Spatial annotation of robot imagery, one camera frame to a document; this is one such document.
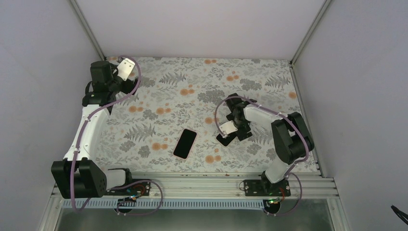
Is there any black phone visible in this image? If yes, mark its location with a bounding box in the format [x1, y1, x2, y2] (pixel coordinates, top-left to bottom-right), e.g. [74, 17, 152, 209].
[216, 133, 236, 147]

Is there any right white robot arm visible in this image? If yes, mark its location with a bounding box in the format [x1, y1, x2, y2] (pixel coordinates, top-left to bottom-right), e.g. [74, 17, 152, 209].
[217, 93, 314, 196]

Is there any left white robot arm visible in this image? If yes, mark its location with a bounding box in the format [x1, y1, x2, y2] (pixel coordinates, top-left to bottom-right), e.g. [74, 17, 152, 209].
[51, 56, 141, 199]

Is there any floral table mat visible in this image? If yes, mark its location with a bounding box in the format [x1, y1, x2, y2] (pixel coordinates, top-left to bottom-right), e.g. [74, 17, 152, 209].
[96, 57, 300, 173]

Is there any black object at corner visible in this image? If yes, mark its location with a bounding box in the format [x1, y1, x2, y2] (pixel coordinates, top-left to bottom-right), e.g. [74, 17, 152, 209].
[391, 205, 408, 225]

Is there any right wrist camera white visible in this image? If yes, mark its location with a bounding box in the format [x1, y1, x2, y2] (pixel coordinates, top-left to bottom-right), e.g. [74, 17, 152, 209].
[219, 120, 238, 138]

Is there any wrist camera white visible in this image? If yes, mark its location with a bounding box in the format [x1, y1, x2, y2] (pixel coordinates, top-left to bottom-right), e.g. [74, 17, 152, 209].
[117, 59, 135, 81]
[219, 120, 238, 138]

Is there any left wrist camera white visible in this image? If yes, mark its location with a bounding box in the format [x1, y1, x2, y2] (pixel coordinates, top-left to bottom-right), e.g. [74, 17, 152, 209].
[117, 59, 135, 81]

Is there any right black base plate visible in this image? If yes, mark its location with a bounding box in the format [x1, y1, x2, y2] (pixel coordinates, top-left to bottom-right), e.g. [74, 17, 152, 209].
[243, 180, 291, 197]

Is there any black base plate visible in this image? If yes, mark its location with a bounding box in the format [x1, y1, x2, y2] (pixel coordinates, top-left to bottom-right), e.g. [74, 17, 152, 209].
[243, 180, 291, 197]
[105, 182, 151, 197]

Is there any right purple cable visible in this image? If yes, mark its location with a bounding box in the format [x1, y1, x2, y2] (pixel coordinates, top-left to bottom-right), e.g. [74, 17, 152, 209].
[214, 95, 310, 217]

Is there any aluminium rail frame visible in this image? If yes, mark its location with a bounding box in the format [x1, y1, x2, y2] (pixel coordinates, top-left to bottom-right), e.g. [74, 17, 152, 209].
[39, 173, 349, 231]

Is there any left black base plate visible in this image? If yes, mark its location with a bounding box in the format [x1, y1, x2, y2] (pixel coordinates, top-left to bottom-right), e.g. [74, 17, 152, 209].
[105, 182, 151, 197]

